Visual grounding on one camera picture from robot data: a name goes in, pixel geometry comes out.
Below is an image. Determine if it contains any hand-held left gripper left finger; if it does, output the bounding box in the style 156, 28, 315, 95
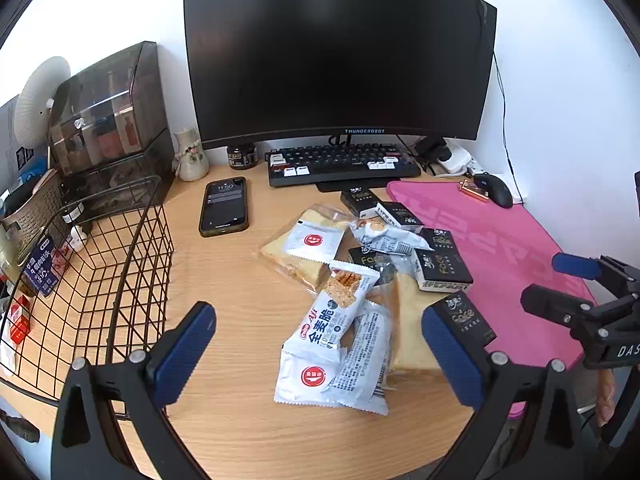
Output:
50, 301, 217, 480

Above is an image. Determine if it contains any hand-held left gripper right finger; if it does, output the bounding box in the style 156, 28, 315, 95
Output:
421, 304, 601, 480

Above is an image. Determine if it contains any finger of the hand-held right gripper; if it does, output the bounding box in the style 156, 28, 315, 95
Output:
520, 284, 608, 332
552, 253, 640, 292

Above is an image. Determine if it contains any clear bread packet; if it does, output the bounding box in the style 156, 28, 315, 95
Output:
372, 275, 451, 386

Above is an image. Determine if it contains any white packet with red logo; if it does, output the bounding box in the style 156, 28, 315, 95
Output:
273, 300, 392, 417

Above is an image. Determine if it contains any black wire basket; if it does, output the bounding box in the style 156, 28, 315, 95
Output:
0, 175, 175, 418

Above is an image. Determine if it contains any white cracker packet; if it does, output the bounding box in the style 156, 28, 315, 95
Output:
281, 260, 381, 363

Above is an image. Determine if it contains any small crinkled white snack packet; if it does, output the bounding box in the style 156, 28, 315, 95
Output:
348, 219, 436, 262

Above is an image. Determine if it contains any bread packet with white label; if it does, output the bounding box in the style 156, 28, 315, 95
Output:
257, 204, 357, 292

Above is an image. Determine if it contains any person's right hand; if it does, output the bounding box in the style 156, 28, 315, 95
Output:
594, 367, 617, 428

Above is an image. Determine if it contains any pink desk mat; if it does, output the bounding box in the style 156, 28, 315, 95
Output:
386, 179, 598, 420

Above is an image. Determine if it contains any black computer mouse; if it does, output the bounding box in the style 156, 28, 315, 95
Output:
473, 172, 514, 209

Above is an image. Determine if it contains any small gold lighter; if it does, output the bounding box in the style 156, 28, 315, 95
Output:
459, 180, 489, 202

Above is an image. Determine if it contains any black smartphone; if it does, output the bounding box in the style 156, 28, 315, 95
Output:
198, 176, 249, 238

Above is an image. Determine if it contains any white power strip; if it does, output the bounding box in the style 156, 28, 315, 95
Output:
432, 141, 485, 177

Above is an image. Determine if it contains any small white bottle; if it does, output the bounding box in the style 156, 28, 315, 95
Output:
67, 225, 91, 252

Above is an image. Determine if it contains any red and white box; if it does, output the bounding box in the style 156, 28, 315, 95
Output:
6, 295, 32, 346

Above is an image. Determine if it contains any blue printed box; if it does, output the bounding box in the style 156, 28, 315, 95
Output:
20, 234, 58, 297

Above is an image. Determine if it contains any black power plug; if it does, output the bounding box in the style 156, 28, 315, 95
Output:
414, 136, 447, 163

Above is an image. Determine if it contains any small dark jar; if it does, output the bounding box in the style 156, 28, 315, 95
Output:
227, 144, 258, 169

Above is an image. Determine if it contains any beige woven plastic basket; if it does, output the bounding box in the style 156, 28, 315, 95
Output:
0, 170, 68, 268

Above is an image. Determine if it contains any black mechanical keyboard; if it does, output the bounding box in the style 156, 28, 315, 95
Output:
265, 143, 422, 188

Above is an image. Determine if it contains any smoky plastic organizer cabinet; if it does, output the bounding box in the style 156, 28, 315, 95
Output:
47, 41, 176, 223

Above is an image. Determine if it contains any white desk fan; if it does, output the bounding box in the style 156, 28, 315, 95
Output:
14, 56, 72, 150

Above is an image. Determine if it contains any black curved computer monitor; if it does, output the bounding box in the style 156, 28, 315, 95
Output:
183, 0, 498, 151

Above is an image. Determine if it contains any black monitor cable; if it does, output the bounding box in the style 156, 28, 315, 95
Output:
477, 0, 527, 203

